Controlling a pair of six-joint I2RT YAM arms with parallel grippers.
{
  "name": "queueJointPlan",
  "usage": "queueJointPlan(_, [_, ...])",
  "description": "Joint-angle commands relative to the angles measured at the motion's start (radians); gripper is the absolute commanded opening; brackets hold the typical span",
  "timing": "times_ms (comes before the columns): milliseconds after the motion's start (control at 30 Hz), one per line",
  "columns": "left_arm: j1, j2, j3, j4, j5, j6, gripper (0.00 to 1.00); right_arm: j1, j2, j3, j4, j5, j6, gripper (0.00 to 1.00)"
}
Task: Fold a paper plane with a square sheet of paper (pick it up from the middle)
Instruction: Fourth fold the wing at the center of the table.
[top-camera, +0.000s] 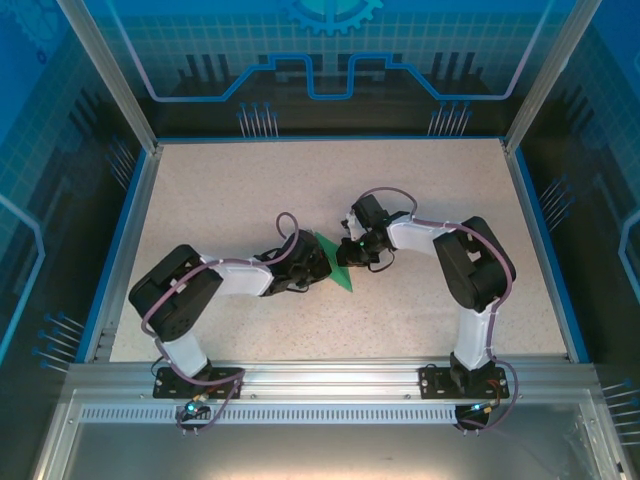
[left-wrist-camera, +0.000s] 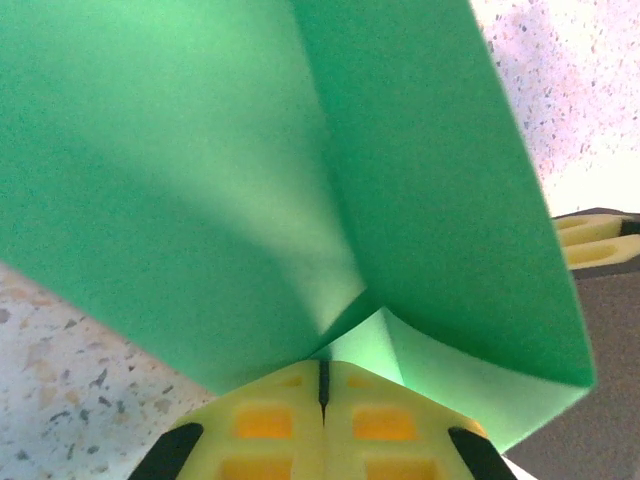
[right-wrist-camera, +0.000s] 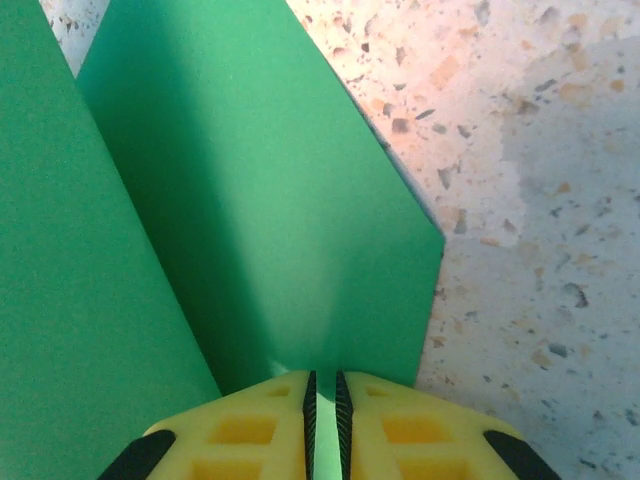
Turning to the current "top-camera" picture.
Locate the green paper sheet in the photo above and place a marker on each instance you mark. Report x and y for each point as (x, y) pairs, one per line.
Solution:
(342, 277)

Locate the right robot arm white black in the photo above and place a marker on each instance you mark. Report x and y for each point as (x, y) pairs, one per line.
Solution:
(415, 240)

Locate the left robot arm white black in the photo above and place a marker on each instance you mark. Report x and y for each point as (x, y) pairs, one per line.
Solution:
(245, 280)

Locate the blue side strip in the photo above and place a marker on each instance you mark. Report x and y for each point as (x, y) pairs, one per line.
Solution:
(118, 250)

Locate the metal tray panel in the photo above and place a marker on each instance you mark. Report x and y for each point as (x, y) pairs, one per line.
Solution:
(320, 455)

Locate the aluminium mounting rail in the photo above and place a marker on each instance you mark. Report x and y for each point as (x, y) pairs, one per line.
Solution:
(330, 380)

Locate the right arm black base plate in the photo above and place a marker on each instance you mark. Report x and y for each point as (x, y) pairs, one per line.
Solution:
(432, 382)

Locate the aluminium side rail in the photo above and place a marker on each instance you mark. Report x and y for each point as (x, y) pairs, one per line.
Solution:
(142, 200)

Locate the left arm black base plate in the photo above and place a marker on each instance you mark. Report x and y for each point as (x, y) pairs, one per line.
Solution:
(167, 387)

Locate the aluminium frame post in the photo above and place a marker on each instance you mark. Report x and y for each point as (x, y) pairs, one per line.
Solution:
(115, 85)
(545, 85)

